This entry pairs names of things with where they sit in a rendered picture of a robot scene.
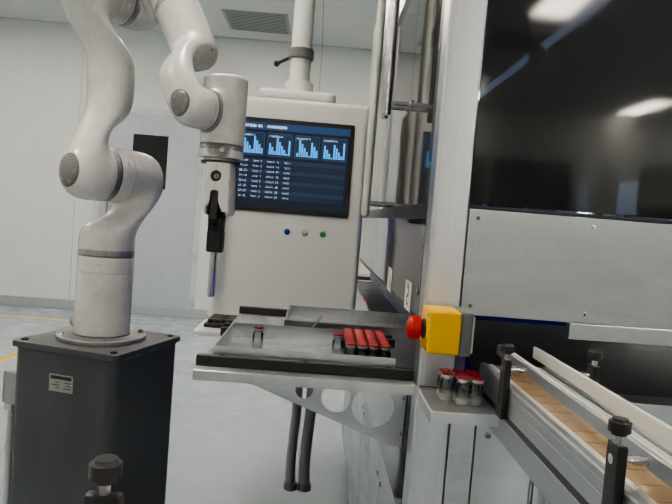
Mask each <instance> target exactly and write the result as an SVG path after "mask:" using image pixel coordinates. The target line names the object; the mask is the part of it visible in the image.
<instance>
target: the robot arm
mask: <svg viewBox="0 0 672 504"><path fill-rule="evenodd" d="M60 2H61V6H62V9H63V11H64V14H65V16H66V18H67V19H68V21H69V23H70V24H71V26H72V27H73V29H74V31H75V32H76V34H77V36H78V37H79V39H80V41H81V43H82V45H83V48H84V51H85V55H86V63H87V96H86V104H85V108H84V112H83V115H82V117H81V119H80V121H79V124H78V126H77V127H76V129H75V131H74V133H73V135H72V136H71V138H70V140H69V141H68V143H67V145H66V147H65V149H64V151H63V153H62V156H61V159H60V163H59V177H60V181H61V184H62V186H63V187H64V189H65V190H66V191H67V192H68V193H69V194H71V195H72V196H74V197H77V198H79V199H83V200H92V201H106V202H112V205H111V207H110V209H109V210H108V211H107V212H106V213H105V214H104V215H103V216H101V217H100V218H98V219H96V220H94V221H92V222H89V223H88V224H86V225H85V226H83V227H82V228H81V230H80V233H79V238H78V252H77V269H76V285H75V302H74V314H72V316H71V317H70V321H69V322H70V325H71V326H73V327H69V328H64V329H61V330H58V331H57V332H56V333H55V338H56V340H58V341H60V342H62V343H66V344H71V345H79V346H92V347H113V346H125V345H132V344H136V343H140V342H142V341H144V340H145V339H146V333H145V332H143V330H142V329H139V330H138V329H134V328H130V323H131V307H132V291H133V275H134V259H135V243H136V235H137V232H138V229H139V227H140V225H141V223H142V222H143V220H144V219H145V218H146V216H147V215H148V214H149V212H150V211H151V210H152V209H153V207H154V206H155V204H156V203H157V201H158V200H159V198H160V196H161V194H162V191H163V185H164V179H163V172H162V169H161V167H160V165H159V163H158V162H157V161H156V160H155V159H154V158H153V157H151V156H149V155H147V154H145V153H142V152H137V151H132V150H126V149H120V148H114V147H109V137H110V134H111V132H112V130H113V129H114V128H115V127H116V126H117V125H118V124H120V123H121V122H123V121H124V120H125V119H126V118H127V117H128V115H129V114H130V112H131V109H132V106H133V101H134V90H135V68H134V62H133V58H132V56H131V54H130V52H129V50H128V49H127V48H126V46H125V45H124V44H123V42H122V41H121V39H120V38H119V36H118V35H117V33H116V31H115V30H114V28H113V26H112V23H113V24H115V25H118V26H121V27H124V28H127V29H131V30H137V31H141V30H148V29H151V28H153V27H155V26H156V25H157V24H158V23H159V24H160V27H161V29H162V31H163V33H164V36H165V38H166V40H167V42H168V44H169V47H170V49H171V51H172V52H171V53H170V55H169V56H168V57H167V58H166V59H165V61H164V62H163V64H162V66H161V69H160V73H159V81H160V86H161V89H162V92H163V95H164V98H165V100H166V103H167V105H168V107H169V110H170V112H171V113H172V115H173V117H174V118H175V119H176V120H177V121H178V122H179V123H180V124H182V125H184V126H187V127H190V128H195V129H199V130H200V144H199V157H202V158H204V159H202V160H201V163H205V164H206V170H205V180H204V192H203V212H204V213H205V214H207V215H208V231H207V240H206V251H207V252H216V253H222V252H223V251H224V239H225V232H224V230H225V219H226V216H233V215H234V213H235V186H236V171H235V166H240V163H238V162H237V161H243V154H244V140H245V125H246V111H247V96H248V81H247V80H246V79H245V78H243V77H240V76H237V75H233V74H226V73H212V74H208V75H206V76H205V77H204V83H203V86H202V85H201V83H200V82H199V80H198V78H197V76H196V73H195V72H200V71H204V70H207V69H209V68H211V67H212V66H213V65H214V64H215V62H216V60H217V56H218V49H217V45H216V41H215V39H214V36H213V34H212V32H211V30H210V27H209V25H208V23H207V21H206V18H205V16H204V14H203V11H202V9H201V7H200V5H199V2H198V0H60Z"/></svg>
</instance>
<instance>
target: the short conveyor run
mask: <svg viewBox="0 0 672 504"><path fill-rule="evenodd" d="M497 354H498V355H499V356H500V357H501V366H499V365H493V364H488V363H485V362H481V363H480V366H479V374H480V375H481V377H483V378H484V383H483V384H482V385H483V386H484V391H483V398H484V399H485V400H486V402H487V403H488V404H489V405H490V406H491V407H492V408H493V409H494V410H495V411H496V415H497V416H498V417H499V421H498V427H489V428H490V430H491V431H492V432H493V433H494V435H495V436H496V437H497V438H498V440H499V441H500V442H501V443H502V445H503V446H504V447H505V448H506V449H507V451H508V452H509V453H510V454H511V456H512V457H513V458H514V459H515V461H516V462H517V463H518V464H519V466H520V467H521V468H522V469H523V471H524V472H525V473H526V474H527V476H528V477H529V478H530V479H531V480H532V482H533V483H534V484H535V485H536V487H537V488H538V489H539V490H540V492H541V493H542V494H543V495H544V497H545V498H546V499H547V500H548V502H549V503H550V504H672V427H671V426H669V425H667V424H666V423H664V422H662V421H661V420H659V419H657V418H656V417H654V416H652V415H651V414H649V413H647V412H646V411H644V410H642V409H641V408H639V407H637V406H635V405H634V404H632V403H630V402H629V401H627V400H625V399H624V398H622V397H620V396H619V395H617V394H615V393H614V392H612V391H610V390H609V389H607V388H605V387H604V386H602V385H600V384H599V375H600V367H599V366H597V361H600V359H602V357H603V352H601V350H599V349H590V350H588V356H587V357H588V358H589V359H590V360H592V363H589V364H588V368H587V372H584V371H577V370H575V369H573V368H572V367H570V366H568V365H567V364H565V363H563V362H561V361H560V360H558V359H556V358H555V357H553V356H551V355H550V354H548V353H546V352H545V351H543V350H541V349H540V348H538V347H534V348H533V358H534V359H536V360H537V361H539V362H540V363H542V364H543V365H545V366H546V367H542V368H540V367H535V366H533V365H532V364H531V363H529V362H528V361H526V360H525V359H523V358H522V357H520V356H519V355H518V354H516V353H515V346H514V345H513V343H508V342H503V344H500V345H497Z"/></svg>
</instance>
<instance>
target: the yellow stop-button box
mask: <svg viewBox="0 0 672 504"><path fill-rule="evenodd" d="M422 311H423V312H422V325H423V331H422V332H421V336H420V345H421V346H422V347H423V349H424V350H425V351H426V352H427V353H428V354H439V355H452V356H457V355H459V356H463V357H469V356H470V348H471V337H472V326H473V313H471V312H469V311H468V310H466V309H465V308H463V307H454V308H453V307H450V306H436V305H424V306H423V308H422Z"/></svg>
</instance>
